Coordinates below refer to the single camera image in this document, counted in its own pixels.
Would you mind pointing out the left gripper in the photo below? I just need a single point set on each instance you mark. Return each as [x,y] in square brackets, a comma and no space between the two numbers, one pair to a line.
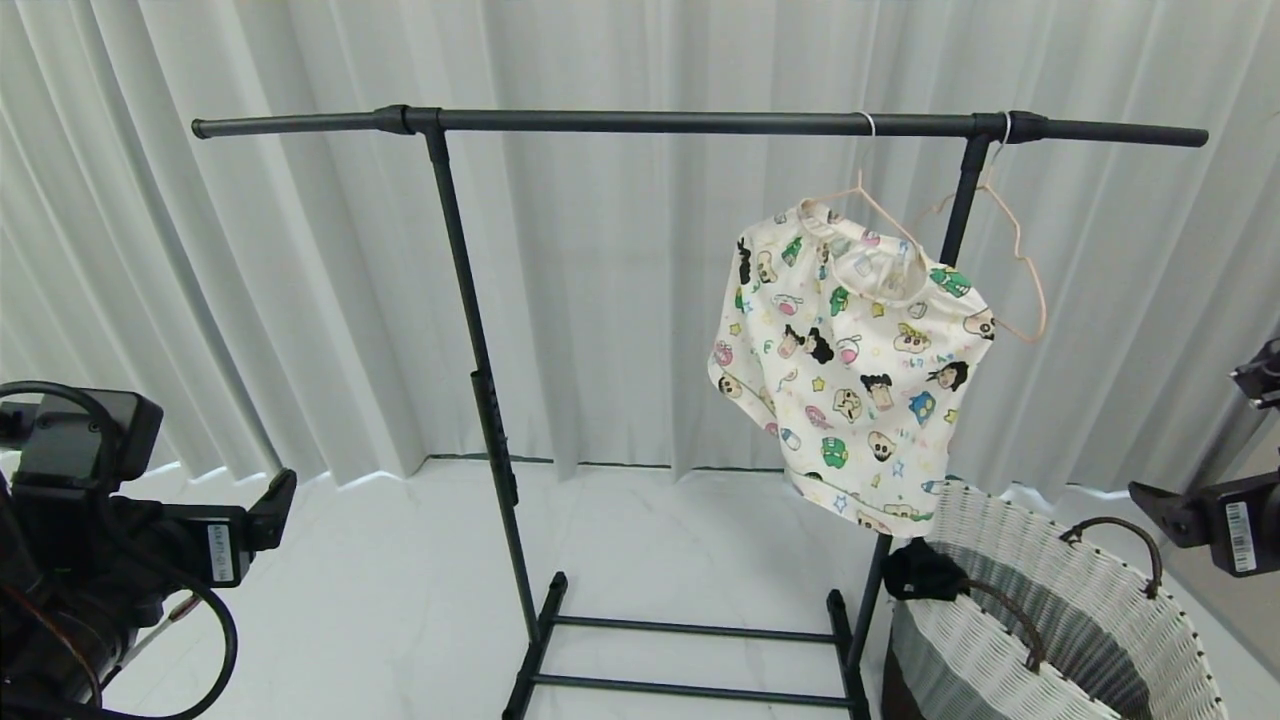
[180,540]

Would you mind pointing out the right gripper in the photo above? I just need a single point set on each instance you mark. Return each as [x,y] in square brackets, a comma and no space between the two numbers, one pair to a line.
[1262,520]

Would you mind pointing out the black garment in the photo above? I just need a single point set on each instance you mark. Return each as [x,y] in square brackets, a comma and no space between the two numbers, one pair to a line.
[920,572]

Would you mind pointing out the pink clothes hanger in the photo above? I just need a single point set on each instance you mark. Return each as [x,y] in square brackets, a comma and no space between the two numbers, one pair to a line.
[861,175]
[1018,245]

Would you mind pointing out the cream printed garment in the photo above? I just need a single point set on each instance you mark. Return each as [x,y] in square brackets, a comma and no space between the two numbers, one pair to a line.
[850,400]

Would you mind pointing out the white laundry basket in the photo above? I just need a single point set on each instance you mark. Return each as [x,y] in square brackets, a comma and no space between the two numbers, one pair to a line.
[1000,640]

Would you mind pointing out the black clothes rack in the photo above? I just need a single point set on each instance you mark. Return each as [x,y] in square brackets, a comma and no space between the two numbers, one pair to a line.
[650,122]

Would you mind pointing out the white curtain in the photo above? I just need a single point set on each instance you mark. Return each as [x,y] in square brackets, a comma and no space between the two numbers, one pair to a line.
[600,300]

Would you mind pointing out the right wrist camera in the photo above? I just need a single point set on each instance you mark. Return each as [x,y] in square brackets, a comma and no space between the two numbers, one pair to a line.
[1262,380]

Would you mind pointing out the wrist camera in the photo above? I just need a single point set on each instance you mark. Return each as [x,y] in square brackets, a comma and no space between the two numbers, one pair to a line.
[90,440]
[1262,380]

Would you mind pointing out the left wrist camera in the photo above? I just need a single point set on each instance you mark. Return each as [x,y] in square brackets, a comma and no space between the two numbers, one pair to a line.
[90,440]

